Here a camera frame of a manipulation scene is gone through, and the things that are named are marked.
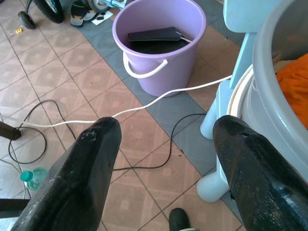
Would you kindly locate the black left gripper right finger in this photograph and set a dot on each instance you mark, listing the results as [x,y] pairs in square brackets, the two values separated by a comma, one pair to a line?
[260,173]

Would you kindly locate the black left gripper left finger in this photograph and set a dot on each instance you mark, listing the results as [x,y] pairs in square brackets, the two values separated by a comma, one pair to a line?
[72,183]

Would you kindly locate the green capped water bottle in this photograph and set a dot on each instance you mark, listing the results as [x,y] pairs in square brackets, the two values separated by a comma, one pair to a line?
[32,178]

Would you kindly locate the dark wooden bar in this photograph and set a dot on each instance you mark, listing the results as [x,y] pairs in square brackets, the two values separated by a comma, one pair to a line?
[12,207]

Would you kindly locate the grey plastic tub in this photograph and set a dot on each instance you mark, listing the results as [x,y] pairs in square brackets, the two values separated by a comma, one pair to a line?
[267,96]

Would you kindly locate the dark wooden furniture leg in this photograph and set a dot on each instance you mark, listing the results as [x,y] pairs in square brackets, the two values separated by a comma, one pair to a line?
[8,131]

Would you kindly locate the black robot foot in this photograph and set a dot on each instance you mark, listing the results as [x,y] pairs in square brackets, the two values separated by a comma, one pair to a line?
[178,220]

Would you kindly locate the orange cloth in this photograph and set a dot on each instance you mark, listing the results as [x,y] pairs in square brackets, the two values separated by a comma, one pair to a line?
[294,84]

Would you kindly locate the light blue plastic stool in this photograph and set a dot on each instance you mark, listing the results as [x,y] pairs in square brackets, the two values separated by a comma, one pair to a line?
[231,72]

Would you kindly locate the grey floor mat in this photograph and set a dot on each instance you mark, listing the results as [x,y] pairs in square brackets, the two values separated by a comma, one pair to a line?
[154,96]

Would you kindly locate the purple plastic bucket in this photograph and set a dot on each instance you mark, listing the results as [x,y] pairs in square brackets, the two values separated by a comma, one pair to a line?
[161,45]

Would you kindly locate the black folded cloth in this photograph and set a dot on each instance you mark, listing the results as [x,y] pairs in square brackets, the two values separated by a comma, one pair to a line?
[156,38]

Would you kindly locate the white paper sheet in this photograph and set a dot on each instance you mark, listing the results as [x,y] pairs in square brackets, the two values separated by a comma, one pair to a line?
[102,17]

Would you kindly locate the blue grey sandal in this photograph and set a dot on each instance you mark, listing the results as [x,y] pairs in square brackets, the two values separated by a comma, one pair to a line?
[79,14]

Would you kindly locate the small black wheel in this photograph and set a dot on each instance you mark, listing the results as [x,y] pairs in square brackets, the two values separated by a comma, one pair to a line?
[26,20]

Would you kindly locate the large black tyre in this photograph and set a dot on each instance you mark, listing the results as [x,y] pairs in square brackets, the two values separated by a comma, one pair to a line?
[49,9]

